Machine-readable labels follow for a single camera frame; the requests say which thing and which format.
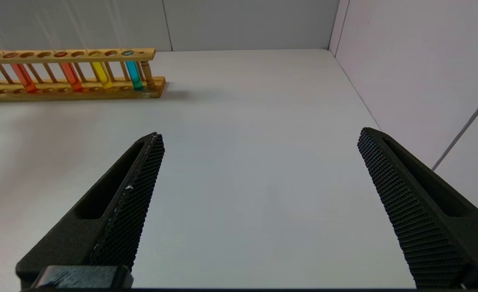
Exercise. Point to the yellow pigment glass test tube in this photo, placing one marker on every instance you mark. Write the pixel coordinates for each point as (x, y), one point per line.
(101, 75)

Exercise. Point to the orange pigment glass test tube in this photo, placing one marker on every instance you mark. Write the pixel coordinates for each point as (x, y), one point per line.
(23, 78)
(71, 76)

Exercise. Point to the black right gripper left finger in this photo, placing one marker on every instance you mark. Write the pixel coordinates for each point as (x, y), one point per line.
(101, 219)

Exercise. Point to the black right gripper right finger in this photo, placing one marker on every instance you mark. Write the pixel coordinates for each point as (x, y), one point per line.
(433, 227)

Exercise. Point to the wooden test tube rack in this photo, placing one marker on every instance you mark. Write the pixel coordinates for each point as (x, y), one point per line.
(80, 95)

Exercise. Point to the teal pigment glass test tube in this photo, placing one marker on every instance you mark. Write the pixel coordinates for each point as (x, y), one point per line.
(133, 74)

